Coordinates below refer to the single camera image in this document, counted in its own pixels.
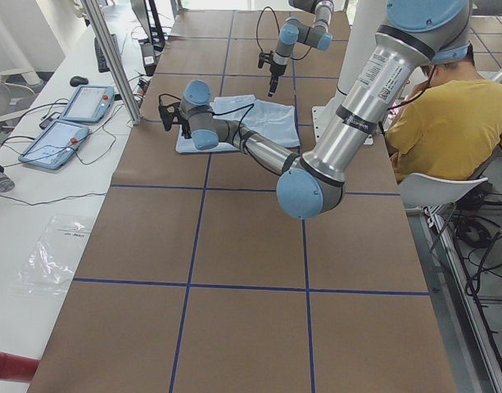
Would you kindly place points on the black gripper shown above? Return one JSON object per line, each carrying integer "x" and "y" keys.
{"x": 186, "y": 124}
{"x": 276, "y": 70}

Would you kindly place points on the light blue button-up shirt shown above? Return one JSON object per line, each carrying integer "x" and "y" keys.
{"x": 274, "y": 121}

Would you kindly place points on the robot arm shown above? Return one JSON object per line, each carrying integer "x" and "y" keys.
{"x": 293, "y": 31}
{"x": 413, "y": 34}

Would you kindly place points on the black power adapter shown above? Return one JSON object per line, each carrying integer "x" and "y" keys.
{"x": 149, "y": 58}

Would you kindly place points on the upper blue teach pendant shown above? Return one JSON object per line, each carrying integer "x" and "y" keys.
{"x": 88, "y": 104}

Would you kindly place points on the blue teach pendant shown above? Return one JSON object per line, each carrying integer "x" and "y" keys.
{"x": 88, "y": 104}
{"x": 55, "y": 145}

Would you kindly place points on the black keyboard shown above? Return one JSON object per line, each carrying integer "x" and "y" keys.
{"x": 100, "y": 55}

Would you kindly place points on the black computer mouse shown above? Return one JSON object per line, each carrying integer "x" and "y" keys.
{"x": 76, "y": 81}

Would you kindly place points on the lower blue teach pendant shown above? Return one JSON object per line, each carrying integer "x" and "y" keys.
{"x": 55, "y": 145}

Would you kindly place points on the person in yellow shirt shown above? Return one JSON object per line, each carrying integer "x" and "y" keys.
{"x": 453, "y": 126}

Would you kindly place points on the white chair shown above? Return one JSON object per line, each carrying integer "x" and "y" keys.
{"x": 420, "y": 190}

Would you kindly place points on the clear plastic bag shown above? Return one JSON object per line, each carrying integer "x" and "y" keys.
{"x": 51, "y": 265}

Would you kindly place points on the red cylinder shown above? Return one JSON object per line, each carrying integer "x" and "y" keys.
{"x": 15, "y": 368}

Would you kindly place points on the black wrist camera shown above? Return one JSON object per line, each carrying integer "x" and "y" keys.
{"x": 169, "y": 115}
{"x": 265, "y": 58}

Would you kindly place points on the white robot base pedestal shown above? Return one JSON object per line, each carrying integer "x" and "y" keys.
{"x": 368, "y": 17}

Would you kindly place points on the aluminium frame post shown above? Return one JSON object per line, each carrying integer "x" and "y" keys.
{"x": 113, "y": 59}

